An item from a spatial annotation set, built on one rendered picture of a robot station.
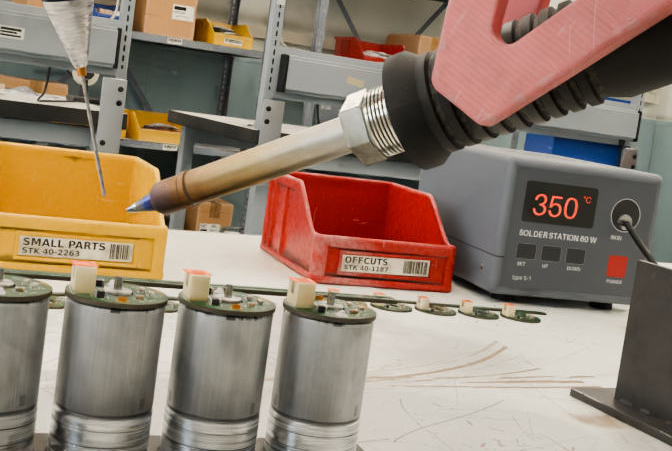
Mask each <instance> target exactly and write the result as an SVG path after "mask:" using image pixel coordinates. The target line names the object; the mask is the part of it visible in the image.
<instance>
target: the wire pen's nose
mask: <svg viewBox="0 0 672 451"><path fill-rule="evenodd" d="M42 3H43V5H44V8H45V10H46V12H47V14H48V16H49V18H50V20H51V22H52V24H53V26H54V28H55V30H56V32H57V34H58V36H59V38H60V40H61V42H62V44H63V46H64V48H65V50H66V52H67V54H68V56H69V58H70V60H71V62H72V64H73V66H74V67H75V68H82V67H86V66H87V62H88V54H89V45H90V36H91V26H92V17H93V7H94V0H71V1H63V2H43V1H42Z"/></svg>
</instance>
